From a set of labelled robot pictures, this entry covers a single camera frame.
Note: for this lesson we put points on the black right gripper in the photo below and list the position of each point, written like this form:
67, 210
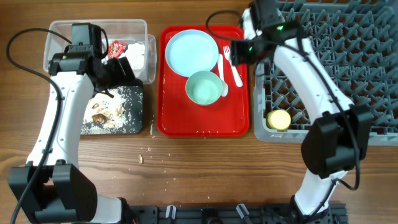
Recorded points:
236, 52

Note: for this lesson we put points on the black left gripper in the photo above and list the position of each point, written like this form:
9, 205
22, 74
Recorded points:
120, 78

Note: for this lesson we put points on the white plastic fork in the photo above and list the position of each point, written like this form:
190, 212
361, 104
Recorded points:
227, 54

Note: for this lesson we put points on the red snack wrapper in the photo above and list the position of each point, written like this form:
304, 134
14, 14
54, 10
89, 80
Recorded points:
116, 49

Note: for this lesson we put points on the rice and food leftovers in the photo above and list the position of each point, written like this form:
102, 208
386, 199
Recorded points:
109, 113

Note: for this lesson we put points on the green bowl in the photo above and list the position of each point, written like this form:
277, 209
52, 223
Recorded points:
204, 88

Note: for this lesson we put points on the light blue plate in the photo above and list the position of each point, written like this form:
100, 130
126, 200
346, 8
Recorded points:
191, 51

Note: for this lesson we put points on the yellow cup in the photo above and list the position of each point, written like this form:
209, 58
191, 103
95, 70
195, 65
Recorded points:
279, 120

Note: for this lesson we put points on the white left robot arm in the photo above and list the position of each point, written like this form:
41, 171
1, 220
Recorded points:
50, 188

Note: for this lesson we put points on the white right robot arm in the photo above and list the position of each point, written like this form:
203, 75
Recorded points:
337, 140

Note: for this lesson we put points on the black food waste bin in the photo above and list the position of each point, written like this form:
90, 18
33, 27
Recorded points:
118, 109

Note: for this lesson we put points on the clear plastic waste bin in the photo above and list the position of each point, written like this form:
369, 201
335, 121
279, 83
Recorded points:
129, 31

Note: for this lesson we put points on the grey dishwasher rack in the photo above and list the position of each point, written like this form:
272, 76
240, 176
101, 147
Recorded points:
356, 42

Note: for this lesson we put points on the white plastic spoon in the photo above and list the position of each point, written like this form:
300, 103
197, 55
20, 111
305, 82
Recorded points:
220, 65

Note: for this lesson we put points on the food scrap on table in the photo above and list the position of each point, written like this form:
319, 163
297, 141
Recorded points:
140, 159

